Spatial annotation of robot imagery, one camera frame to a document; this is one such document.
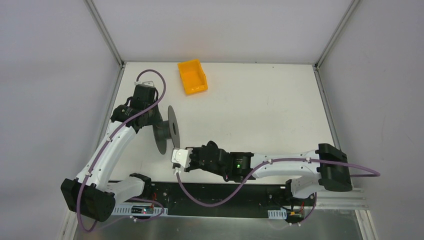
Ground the black cable spool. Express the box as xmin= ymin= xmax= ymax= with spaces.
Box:
xmin=152 ymin=105 xmax=181 ymax=155

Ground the yellow plastic bin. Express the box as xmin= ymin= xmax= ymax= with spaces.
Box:
xmin=177 ymin=59 xmax=208 ymax=95

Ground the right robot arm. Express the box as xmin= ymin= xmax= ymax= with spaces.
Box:
xmin=185 ymin=141 xmax=353 ymax=205

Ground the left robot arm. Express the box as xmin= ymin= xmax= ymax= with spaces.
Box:
xmin=60 ymin=84 xmax=159 ymax=222

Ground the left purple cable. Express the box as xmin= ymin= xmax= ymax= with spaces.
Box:
xmin=76 ymin=69 xmax=167 ymax=233

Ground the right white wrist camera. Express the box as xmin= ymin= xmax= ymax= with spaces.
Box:
xmin=170 ymin=148 xmax=192 ymax=172

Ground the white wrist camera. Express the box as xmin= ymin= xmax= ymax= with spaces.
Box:
xmin=134 ymin=81 xmax=155 ymax=89
xmin=170 ymin=148 xmax=192 ymax=172

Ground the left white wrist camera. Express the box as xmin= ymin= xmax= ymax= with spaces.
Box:
xmin=134 ymin=81 xmax=155 ymax=89

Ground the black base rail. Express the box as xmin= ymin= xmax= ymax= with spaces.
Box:
xmin=119 ymin=180 xmax=316 ymax=220

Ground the right white cable duct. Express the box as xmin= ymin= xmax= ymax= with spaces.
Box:
xmin=267 ymin=208 xmax=287 ymax=220

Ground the white cable duct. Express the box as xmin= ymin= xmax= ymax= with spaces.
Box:
xmin=111 ymin=203 xmax=168 ymax=217
xmin=267 ymin=208 xmax=287 ymax=220

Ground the left white cable duct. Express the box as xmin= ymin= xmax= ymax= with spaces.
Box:
xmin=111 ymin=203 xmax=168 ymax=217

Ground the aluminium frame profile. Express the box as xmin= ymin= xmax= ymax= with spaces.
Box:
xmin=316 ymin=188 xmax=369 ymax=210

